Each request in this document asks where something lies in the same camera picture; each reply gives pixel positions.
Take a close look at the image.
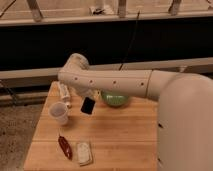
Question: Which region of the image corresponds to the black hanging cable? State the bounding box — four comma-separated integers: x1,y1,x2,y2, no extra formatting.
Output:
118,9,141,72

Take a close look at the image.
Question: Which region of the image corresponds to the white rectangular packet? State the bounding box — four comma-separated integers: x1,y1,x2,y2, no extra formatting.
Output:
77,142,93,166

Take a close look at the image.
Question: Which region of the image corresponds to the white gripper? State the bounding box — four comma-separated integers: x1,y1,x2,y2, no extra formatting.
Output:
75,86,99,101

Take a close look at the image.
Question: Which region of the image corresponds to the wooden table board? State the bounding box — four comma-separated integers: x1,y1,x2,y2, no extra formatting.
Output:
24,83,157,171

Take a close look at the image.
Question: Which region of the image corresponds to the white ceramic cup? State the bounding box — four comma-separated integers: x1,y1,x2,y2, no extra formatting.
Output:
48,102,68,125

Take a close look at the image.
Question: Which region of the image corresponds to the black eraser block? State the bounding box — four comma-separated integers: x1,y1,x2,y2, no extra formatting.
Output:
81,97,95,115

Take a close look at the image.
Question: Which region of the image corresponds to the green ceramic bowl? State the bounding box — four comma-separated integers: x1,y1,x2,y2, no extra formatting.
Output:
101,91,129,107

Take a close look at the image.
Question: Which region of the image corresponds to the white tube bottle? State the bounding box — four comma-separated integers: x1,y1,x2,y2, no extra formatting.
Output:
57,82,71,108

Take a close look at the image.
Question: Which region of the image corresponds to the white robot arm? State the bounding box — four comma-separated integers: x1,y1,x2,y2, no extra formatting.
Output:
58,53,213,171

